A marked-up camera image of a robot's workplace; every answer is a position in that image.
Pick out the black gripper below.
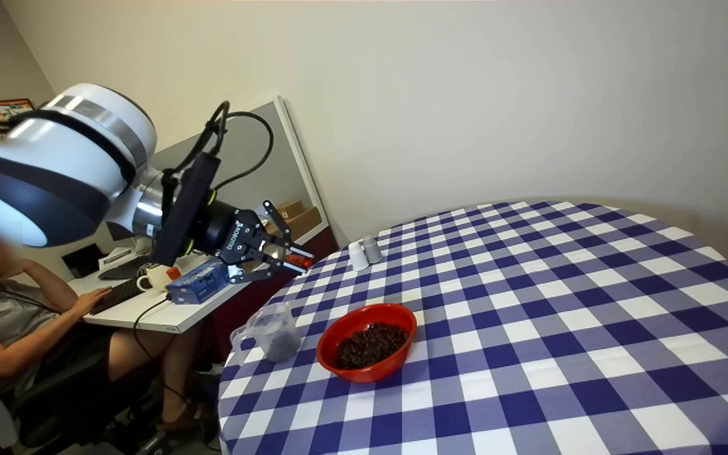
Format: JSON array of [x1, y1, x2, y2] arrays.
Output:
[[199, 198, 319, 284]]

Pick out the red plastic spoon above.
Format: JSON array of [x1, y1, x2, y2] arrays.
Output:
[[283, 245, 322, 275]]

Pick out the red plastic bowl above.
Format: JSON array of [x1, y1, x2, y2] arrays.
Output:
[[315, 302, 420, 386]]

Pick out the long flat cardboard box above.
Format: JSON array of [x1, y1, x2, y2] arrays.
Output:
[[270, 201, 325, 245]]

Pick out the blue box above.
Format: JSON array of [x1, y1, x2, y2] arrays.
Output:
[[165, 256, 246, 307]]

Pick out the grey partition panel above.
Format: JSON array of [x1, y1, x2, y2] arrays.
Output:
[[146, 96, 338, 249]]

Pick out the small white bottle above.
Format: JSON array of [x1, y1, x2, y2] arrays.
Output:
[[347, 237, 384, 273]]

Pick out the clear plastic measuring cup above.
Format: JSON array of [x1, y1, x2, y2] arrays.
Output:
[[229, 303, 305, 366]]

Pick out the white office desk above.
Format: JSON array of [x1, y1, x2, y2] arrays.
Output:
[[68, 220, 334, 337]]

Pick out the white mug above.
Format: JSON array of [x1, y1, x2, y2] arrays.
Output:
[[133, 263, 178, 295]]

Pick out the dark brown beans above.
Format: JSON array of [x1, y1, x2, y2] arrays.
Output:
[[334, 323, 411, 371]]

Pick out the black keyboard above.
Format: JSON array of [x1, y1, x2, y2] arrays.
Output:
[[90, 278, 143, 316]]

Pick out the black tablet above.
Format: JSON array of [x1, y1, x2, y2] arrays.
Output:
[[59, 242, 106, 280]]

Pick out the seated person grey shirt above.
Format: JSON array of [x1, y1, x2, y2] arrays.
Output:
[[0, 212, 208, 442]]

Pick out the blue white checkered tablecloth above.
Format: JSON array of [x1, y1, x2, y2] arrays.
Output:
[[216, 201, 728, 455]]

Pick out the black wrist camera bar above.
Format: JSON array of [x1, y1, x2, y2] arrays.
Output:
[[150, 150, 224, 269]]

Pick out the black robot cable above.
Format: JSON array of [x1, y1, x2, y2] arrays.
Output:
[[160, 98, 277, 208]]

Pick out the black desk cable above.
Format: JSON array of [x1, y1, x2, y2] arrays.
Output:
[[128, 294, 171, 366]]

